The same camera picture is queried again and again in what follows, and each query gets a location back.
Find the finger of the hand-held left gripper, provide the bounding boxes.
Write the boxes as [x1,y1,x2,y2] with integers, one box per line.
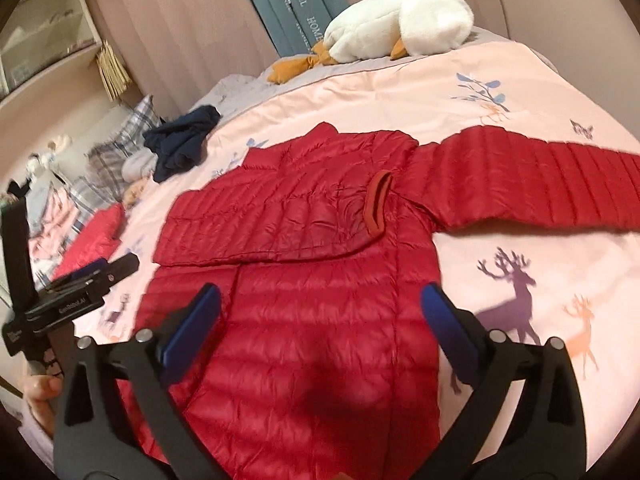
[102,252,140,283]
[50,258,110,291]

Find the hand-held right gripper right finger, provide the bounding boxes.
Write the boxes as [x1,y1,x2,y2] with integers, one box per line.
[420,282,588,480]

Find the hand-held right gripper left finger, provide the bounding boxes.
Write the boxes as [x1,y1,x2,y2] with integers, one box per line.
[52,282,231,480]

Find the red down jacket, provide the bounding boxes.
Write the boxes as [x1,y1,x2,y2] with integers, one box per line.
[50,203,126,281]
[117,121,640,480]

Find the dark navy clothes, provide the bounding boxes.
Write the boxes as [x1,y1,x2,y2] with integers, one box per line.
[142,105,222,183]

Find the person's left hand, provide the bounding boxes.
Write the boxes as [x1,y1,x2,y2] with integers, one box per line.
[22,374,64,437]

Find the folded red down jacket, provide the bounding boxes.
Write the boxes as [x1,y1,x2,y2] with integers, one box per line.
[50,203,126,281]

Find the grey cloth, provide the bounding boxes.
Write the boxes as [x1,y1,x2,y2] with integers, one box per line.
[121,152,158,181]

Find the plaid pillow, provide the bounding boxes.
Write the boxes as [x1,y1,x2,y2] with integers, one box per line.
[70,95,163,211]

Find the straw tassel bundle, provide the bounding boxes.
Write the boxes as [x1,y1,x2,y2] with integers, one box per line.
[95,40,132,101]

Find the white shelf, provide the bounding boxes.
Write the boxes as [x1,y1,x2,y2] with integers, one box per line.
[0,0,101,106]

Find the pink printed blanket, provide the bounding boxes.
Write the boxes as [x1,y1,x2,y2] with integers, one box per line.
[20,40,640,471]

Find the teal curtain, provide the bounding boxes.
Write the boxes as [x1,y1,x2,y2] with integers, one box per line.
[232,0,346,56]

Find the white goose plush toy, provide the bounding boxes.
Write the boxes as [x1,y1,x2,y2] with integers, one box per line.
[267,0,476,83]

